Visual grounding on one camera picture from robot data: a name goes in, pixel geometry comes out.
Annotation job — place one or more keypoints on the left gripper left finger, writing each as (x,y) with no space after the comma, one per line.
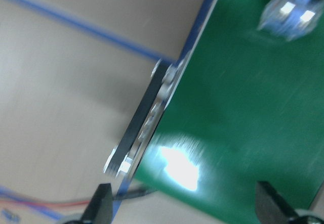
(100,207)

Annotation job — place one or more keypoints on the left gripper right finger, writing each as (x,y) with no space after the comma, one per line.
(271,207)

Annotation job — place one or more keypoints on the green conveyor belt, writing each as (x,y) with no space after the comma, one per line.
(240,106)

